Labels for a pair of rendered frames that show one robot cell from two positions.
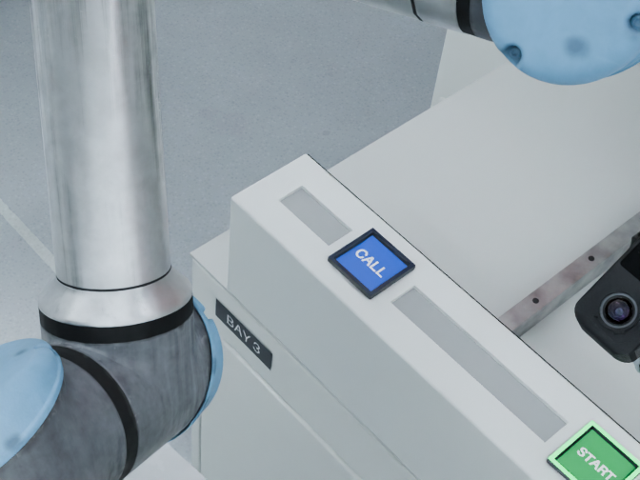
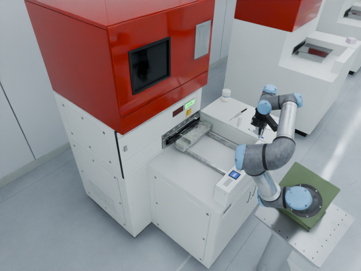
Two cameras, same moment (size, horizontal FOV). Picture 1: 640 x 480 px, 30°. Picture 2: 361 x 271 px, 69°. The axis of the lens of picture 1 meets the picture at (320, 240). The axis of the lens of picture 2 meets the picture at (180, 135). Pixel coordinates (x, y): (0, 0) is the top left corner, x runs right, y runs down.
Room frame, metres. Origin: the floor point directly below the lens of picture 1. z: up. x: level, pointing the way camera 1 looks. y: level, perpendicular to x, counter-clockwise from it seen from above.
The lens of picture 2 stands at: (1.07, 1.03, 2.17)
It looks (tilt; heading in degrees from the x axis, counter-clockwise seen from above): 40 degrees down; 267
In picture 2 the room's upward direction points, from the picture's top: 2 degrees clockwise
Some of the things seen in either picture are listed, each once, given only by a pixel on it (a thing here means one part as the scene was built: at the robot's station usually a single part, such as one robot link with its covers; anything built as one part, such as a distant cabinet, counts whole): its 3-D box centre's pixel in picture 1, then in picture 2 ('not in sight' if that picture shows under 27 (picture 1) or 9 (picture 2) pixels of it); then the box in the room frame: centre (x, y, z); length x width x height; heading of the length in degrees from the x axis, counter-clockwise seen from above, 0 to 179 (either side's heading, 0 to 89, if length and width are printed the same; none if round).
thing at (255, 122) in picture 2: not in sight; (261, 117); (0.51, -0.25, 1.25); 0.09 x 0.08 x 0.12; 138
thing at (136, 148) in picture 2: not in sight; (165, 127); (1.10, -0.45, 1.02); 0.82 x 0.03 x 0.40; 48
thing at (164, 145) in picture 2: not in sight; (182, 130); (0.97, -0.57, 0.89); 0.44 x 0.02 x 0.10; 48
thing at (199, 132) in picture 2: not in sight; (194, 136); (0.88, -0.53, 0.87); 0.36 x 0.08 x 0.03; 48
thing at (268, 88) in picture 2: not in sight; (268, 95); (0.51, -0.25, 1.41); 0.09 x 0.08 x 0.11; 64
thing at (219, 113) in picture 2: not in sight; (243, 123); (0.48, -0.66, 0.89); 0.62 x 0.35 x 0.14; 138
